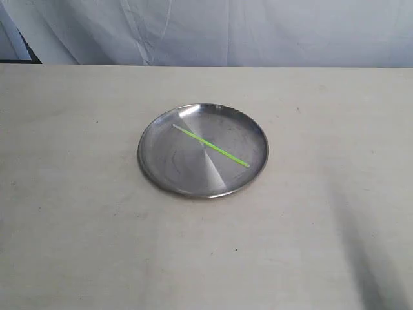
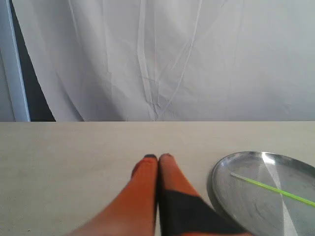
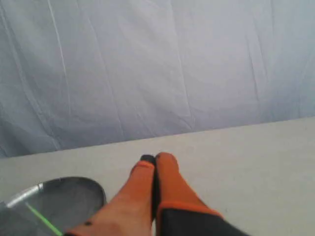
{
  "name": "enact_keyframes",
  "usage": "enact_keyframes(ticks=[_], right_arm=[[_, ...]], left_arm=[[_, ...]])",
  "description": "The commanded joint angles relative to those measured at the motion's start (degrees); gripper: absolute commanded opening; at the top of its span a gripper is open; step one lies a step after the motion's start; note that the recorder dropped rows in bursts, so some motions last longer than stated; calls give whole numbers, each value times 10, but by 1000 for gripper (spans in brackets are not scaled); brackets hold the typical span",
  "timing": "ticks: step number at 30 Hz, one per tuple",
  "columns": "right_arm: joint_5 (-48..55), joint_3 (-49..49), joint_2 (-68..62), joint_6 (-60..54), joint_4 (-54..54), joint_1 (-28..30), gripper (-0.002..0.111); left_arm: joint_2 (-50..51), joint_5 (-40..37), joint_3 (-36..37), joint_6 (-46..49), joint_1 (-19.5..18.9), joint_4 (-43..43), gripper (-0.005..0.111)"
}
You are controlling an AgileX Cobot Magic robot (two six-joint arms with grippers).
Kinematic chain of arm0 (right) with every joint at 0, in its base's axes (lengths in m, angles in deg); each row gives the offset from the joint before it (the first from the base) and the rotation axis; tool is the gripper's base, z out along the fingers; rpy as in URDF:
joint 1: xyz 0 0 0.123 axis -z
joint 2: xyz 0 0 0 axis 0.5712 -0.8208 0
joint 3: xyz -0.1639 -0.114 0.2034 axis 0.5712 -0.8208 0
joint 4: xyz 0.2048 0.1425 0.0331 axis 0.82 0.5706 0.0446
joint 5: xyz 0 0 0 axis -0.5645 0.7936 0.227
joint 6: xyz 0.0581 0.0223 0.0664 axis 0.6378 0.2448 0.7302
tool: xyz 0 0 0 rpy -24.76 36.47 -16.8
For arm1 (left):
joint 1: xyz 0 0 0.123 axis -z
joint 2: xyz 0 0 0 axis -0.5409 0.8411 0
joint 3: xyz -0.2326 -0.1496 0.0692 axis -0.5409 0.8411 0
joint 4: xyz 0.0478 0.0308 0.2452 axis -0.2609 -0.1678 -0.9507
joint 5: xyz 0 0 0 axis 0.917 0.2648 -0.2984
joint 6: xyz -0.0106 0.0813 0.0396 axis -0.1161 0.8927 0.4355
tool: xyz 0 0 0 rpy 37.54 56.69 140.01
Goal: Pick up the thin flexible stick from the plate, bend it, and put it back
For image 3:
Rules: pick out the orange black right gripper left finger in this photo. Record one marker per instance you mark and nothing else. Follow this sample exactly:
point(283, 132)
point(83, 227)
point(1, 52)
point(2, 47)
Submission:
point(129, 213)

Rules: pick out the white fabric backdrop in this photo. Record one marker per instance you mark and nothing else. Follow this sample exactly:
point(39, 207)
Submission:
point(78, 73)

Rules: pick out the round metal stand base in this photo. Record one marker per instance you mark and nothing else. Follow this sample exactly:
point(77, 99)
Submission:
point(66, 202)

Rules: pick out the green translucent straw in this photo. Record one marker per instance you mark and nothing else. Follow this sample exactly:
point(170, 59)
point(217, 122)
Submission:
point(45, 221)

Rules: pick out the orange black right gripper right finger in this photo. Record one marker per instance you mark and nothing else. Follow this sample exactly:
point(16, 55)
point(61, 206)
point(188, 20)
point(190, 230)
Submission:
point(180, 211)

